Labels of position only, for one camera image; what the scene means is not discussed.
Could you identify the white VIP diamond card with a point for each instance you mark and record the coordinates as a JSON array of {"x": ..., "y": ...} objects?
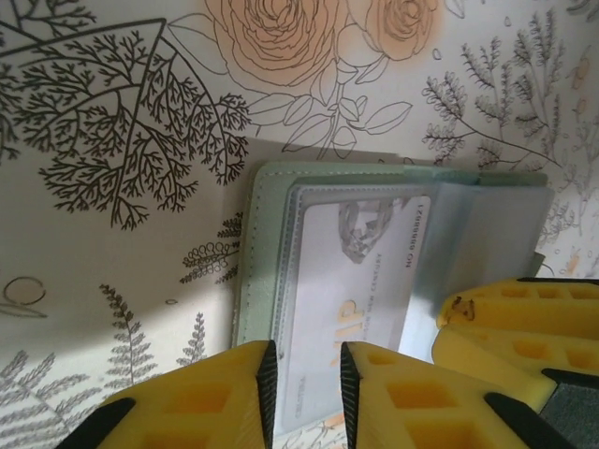
[{"x": 327, "y": 280}]

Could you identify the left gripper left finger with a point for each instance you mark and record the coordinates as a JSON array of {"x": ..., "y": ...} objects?
[{"x": 196, "y": 407}]

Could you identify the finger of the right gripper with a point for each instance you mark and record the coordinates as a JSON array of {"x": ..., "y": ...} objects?
[
  {"x": 491, "y": 360},
  {"x": 524, "y": 313}
]

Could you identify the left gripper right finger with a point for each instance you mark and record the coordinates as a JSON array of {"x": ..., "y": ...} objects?
[{"x": 421, "y": 407}]

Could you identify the green card holder wallet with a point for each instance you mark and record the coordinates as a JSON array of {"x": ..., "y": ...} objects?
[{"x": 267, "y": 243}]

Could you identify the floral table cover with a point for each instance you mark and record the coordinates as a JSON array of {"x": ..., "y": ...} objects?
[{"x": 93, "y": 290}]

